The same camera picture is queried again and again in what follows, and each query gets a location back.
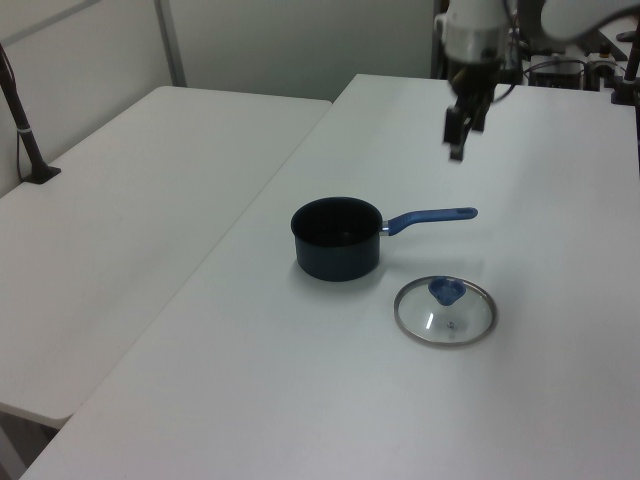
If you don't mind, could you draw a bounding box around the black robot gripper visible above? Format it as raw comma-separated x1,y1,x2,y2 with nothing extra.
442,56,502,164

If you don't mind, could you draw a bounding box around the glass lid with blue knob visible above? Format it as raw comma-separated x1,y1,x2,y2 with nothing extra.
392,274,500,349

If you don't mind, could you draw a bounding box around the black electronics box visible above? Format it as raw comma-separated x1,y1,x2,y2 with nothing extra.
523,51,614,93

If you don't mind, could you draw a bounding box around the white side table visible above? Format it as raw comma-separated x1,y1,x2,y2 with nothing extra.
0,85,334,431

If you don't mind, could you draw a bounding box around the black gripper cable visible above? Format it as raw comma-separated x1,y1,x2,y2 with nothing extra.
491,78,522,105

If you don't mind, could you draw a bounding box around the black clamp camera pole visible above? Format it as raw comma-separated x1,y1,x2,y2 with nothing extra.
0,41,63,187
609,35,640,108

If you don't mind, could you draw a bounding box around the dark saucepan with blue handle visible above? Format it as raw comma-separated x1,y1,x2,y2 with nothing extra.
290,196,479,283

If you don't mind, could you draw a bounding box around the white partition post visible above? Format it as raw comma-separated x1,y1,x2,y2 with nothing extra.
153,0,189,89

